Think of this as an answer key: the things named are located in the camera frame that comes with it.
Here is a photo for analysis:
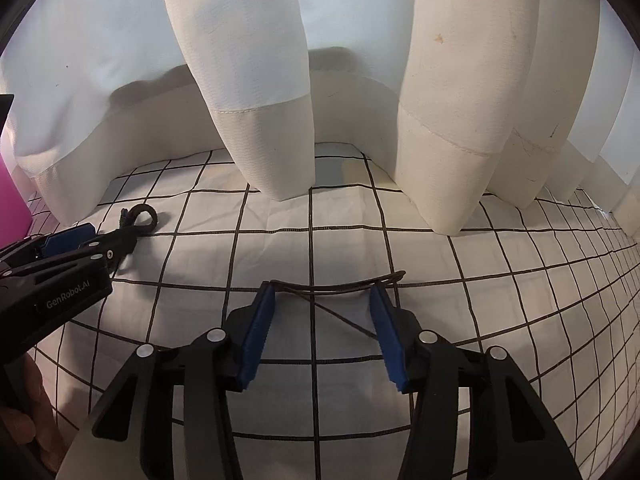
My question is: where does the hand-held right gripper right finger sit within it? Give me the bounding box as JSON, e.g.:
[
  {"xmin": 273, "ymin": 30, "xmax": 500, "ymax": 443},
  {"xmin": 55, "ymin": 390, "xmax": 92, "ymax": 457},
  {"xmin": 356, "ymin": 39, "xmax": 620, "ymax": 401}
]
[{"xmin": 367, "ymin": 282, "xmax": 586, "ymax": 480}]

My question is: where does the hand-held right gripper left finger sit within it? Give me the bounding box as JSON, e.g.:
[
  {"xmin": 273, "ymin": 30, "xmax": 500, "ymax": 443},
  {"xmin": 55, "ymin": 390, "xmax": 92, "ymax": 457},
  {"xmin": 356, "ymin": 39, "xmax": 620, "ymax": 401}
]
[{"xmin": 62, "ymin": 280, "xmax": 278, "ymax": 480}]

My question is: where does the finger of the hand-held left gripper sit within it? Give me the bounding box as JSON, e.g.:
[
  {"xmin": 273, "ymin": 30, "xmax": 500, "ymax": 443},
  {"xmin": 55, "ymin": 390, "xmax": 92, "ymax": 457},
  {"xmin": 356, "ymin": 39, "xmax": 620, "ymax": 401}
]
[
  {"xmin": 0, "ymin": 223, "xmax": 97, "ymax": 263},
  {"xmin": 0, "ymin": 227, "xmax": 139, "ymax": 283}
]

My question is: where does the black hair tie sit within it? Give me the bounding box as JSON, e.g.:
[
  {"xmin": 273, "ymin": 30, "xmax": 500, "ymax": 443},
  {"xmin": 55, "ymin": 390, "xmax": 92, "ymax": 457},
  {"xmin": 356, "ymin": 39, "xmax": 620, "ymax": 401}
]
[{"xmin": 117, "ymin": 203, "xmax": 160, "ymax": 241}]

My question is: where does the person's left hand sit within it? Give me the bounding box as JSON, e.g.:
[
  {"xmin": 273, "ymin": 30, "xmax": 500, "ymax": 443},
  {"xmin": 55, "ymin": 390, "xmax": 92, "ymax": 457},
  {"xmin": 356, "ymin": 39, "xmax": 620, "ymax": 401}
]
[{"xmin": 0, "ymin": 355, "xmax": 68, "ymax": 476}]

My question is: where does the pink plastic container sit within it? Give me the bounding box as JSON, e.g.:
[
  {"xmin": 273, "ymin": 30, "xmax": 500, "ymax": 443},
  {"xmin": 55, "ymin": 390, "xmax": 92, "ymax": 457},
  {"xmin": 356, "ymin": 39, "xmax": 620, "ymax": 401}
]
[{"xmin": 0, "ymin": 155, "xmax": 32, "ymax": 246}]

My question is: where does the white black grid cloth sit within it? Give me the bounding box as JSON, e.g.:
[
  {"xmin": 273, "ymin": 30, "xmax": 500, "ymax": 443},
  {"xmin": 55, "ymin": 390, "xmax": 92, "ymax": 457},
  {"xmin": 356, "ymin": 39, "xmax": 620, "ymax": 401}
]
[{"xmin": 25, "ymin": 142, "xmax": 640, "ymax": 480}]

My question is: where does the white curtain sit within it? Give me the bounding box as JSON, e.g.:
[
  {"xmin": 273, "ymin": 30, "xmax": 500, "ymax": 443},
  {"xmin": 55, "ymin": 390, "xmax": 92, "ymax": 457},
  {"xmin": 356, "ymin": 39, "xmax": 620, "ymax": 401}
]
[{"xmin": 0, "ymin": 0, "xmax": 640, "ymax": 241}]

